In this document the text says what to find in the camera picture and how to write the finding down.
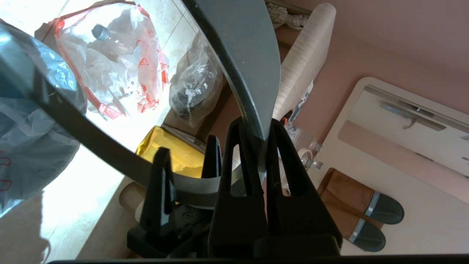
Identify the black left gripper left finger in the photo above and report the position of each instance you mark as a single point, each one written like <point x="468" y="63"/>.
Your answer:
<point x="238" y="216"/>

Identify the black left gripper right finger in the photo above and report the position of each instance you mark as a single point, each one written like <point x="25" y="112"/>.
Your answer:
<point x="300" y="220"/>

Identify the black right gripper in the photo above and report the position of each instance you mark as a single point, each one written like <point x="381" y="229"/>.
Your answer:
<point x="183" y="227"/>

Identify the used white bag red trim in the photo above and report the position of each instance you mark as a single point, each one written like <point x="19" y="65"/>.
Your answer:
<point x="110" y="73"/>

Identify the white plastic bag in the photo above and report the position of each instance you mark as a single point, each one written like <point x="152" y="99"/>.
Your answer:
<point x="29" y="146"/>

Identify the yellow fabric bag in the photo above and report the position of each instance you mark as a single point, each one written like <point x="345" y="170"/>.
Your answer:
<point x="176" y="150"/>

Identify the clear plastic bag dark contents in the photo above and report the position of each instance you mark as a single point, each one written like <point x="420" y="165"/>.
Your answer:
<point x="194" y="91"/>

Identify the brown slipper grey toe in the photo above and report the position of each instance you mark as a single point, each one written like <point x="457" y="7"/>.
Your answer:
<point x="366" y="198"/>
<point x="351" y="227"/>

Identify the grey ribbed round pouf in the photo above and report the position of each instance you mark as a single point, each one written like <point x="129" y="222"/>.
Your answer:
<point x="130" y="200"/>

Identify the clear water bottle white cap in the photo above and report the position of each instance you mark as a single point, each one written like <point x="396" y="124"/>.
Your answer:
<point x="304" y="138"/>
<point x="309" y="159"/>

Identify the blue white packet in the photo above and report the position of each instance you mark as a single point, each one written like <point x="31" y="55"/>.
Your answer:
<point x="303" y="101"/>

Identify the white furniture panel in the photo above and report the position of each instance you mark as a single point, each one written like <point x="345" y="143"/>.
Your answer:
<point x="421" y="205"/>

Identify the beige striped furniture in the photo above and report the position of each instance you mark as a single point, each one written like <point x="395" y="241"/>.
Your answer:
<point x="304" y="66"/>

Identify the clear plastic bottle grey cap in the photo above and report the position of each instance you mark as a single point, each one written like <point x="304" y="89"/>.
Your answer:
<point x="100" y="32"/>

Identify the grey mesh bundle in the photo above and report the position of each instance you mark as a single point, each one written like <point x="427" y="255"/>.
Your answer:
<point x="285" y="14"/>

